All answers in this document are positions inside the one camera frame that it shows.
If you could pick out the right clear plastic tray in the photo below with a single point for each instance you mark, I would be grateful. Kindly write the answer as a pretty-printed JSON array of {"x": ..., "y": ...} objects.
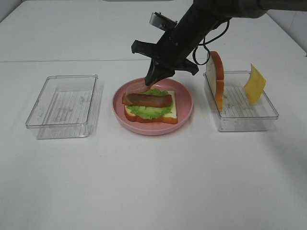
[{"x": 238, "y": 114}]

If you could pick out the pink bacon strip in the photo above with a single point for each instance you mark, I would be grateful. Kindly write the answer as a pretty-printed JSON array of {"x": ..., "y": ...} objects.
[{"x": 137, "y": 86}]

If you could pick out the toast bread slice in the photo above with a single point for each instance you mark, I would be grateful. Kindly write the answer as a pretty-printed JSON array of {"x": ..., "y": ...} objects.
[
  {"x": 134, "y": 118},
  {"x": 215, "y": 76}
]

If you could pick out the clear plastic tray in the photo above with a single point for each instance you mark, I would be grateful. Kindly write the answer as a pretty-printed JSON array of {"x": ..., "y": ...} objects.
[
  {"x": 238, "y": 114},
  {"x": 67, "y": 107}
]

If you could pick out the green lettuce leaf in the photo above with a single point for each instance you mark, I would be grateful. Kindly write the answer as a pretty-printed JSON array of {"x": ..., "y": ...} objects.
[{"x": 153, "y": 112}]

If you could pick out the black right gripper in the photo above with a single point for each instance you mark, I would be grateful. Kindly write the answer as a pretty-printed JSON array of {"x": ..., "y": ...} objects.
[{"x": 170, "y": 52}]

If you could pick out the left clear plastic tray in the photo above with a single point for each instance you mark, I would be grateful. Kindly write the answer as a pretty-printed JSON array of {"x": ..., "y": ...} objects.
[{"x": 67, "y": 107}]

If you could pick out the yellow cheese slice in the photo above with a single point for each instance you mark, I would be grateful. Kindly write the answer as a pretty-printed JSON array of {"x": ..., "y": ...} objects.
[{"x": 255, "y": 85}]

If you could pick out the pink round plate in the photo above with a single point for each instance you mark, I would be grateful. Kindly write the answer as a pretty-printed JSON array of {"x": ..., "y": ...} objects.
[{"x": 182, "y": 109}]

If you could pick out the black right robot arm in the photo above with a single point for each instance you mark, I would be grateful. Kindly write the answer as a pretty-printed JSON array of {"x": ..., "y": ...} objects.
[{"x": 228, "y": 9}]

